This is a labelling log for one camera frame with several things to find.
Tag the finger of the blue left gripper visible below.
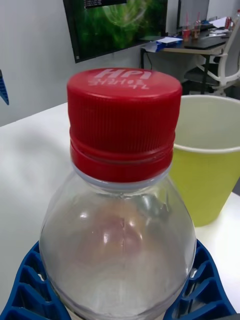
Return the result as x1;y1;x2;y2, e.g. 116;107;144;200
0;68;10;106

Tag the clear bottle with red cap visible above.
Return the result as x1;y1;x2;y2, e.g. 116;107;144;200
38;67;197;320

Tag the large black wall screen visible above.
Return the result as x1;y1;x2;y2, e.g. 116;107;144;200
62;0;169;64

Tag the office desk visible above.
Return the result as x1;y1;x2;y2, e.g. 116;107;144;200
139;29;232;95

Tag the black desk monitor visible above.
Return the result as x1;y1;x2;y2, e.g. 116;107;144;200
176;0;211;30

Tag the black keyboard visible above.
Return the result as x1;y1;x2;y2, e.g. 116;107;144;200
184;37;227;50

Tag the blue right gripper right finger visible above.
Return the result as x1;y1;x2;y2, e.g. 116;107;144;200
162;238;237;320

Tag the blue and white box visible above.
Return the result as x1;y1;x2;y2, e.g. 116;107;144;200
141;36;184;53

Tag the yellow-green plastic bin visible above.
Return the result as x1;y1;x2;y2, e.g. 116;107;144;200
169;94;240;228

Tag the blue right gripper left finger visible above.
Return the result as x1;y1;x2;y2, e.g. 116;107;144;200
0;240;76;320

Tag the white office chair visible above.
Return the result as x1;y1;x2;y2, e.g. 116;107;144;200
184;22;240;98

